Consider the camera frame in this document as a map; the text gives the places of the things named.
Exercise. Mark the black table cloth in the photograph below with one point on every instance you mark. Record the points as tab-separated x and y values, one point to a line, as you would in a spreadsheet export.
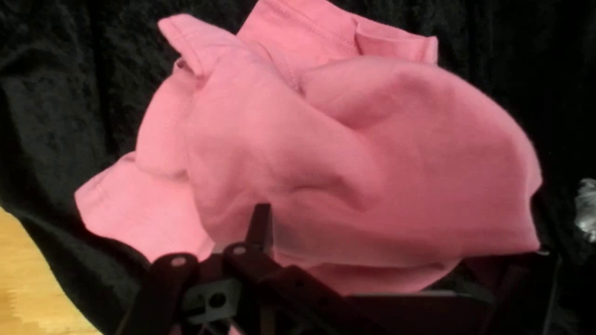
74	77

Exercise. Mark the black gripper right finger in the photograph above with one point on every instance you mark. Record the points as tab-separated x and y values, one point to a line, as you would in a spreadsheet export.
523	289

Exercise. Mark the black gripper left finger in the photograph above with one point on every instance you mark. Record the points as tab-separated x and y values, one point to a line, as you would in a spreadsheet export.
154	306

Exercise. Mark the bright pink cloth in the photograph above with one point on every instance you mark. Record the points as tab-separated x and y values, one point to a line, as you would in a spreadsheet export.
381	170

